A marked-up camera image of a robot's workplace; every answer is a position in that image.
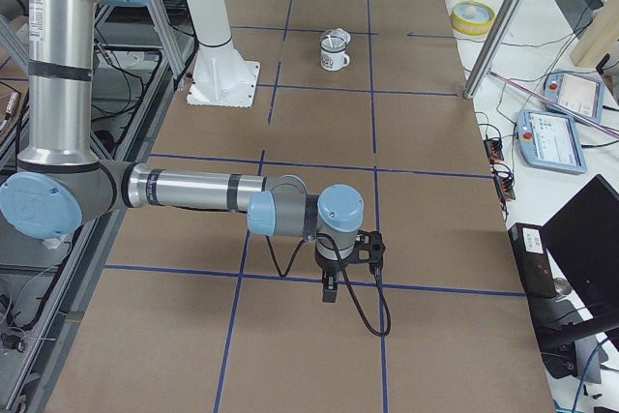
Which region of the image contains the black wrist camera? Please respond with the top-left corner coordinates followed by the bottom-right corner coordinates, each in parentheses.
top-left (347, 230), bottom-right (386, 277)

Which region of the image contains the clear glass funnel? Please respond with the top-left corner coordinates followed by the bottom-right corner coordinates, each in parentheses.
top-left (320, 29), bottom-right (350, 53)

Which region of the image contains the white enamel mug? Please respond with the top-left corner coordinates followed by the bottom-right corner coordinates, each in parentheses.
top-left (320, 41), bottom-right (350, 72)

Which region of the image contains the teach pendant tablet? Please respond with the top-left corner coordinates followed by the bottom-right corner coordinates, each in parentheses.
top-left (516, 109), bottom-right (587, 174)
top-left (544, 70), bottom-right (604, 123)

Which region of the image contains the black laptop computer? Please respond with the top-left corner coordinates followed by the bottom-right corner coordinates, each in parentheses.
top-left (542, 174), bottom-right (618, 309)

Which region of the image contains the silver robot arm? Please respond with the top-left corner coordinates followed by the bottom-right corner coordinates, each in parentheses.
top-left (1, 0), bottom-right (364, 303)

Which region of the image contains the aluminium side frame rack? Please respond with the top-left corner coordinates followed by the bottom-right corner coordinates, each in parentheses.
top-left (1, 0), bottom-right (192, 412)

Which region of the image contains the black camera cable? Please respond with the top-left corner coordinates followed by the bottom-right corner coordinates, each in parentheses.
top-left (264, 232), bottom-right (392, 337)

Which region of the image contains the wooden beam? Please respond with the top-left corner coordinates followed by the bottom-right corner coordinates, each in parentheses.
top-left (570, 0), bottom-right (619, 68)

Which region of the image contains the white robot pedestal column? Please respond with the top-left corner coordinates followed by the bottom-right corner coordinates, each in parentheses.
top-left (186, 0), bottom-right (260, 108)

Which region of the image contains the far teach pendant tablet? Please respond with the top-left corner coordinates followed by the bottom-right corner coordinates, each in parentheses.
top-left (544, 70), bottom-right (604, 123)

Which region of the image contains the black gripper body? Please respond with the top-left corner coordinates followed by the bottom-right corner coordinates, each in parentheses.
top-left (316, 253), bottom-right (343, 287)

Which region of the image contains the near teach pendant tablet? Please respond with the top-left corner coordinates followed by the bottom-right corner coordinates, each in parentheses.
top-left (516, 109), bottom-right (587, 174)

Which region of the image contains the aluminium frame post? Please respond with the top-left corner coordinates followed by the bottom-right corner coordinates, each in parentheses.
top-left (463, 0), bottom-right (523, 99)

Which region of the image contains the black box device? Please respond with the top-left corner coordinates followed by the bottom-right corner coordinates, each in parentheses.
top-left (508, 222), bottom-right (556, 299)

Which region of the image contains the orange black connector module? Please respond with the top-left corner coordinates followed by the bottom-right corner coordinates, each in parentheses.
top-left (484, 137), bottom-right (504, 164)
top-left (494, 172), bottom-right (516, 202)

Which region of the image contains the yellow rimmed bowl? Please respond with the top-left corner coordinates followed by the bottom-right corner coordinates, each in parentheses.
top-left (450, 0), bottom-right (496, 37)

